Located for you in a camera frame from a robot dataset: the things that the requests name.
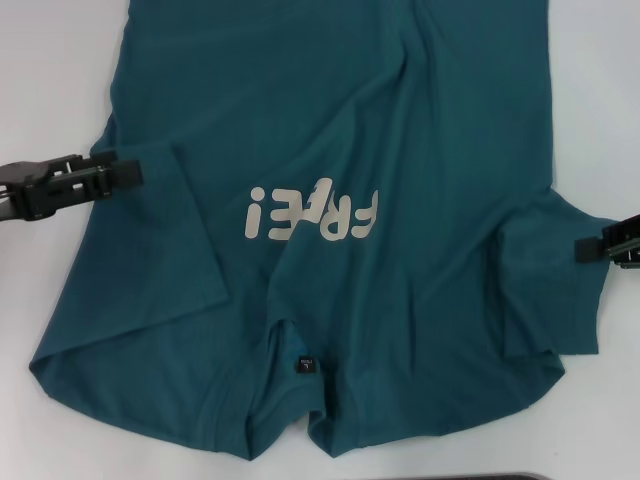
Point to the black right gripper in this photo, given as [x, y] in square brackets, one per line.
[625, 230]

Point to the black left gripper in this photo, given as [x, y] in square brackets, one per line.
[30, 190]

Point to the teal t-shirt with beige print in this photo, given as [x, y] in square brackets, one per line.
[300, 125]

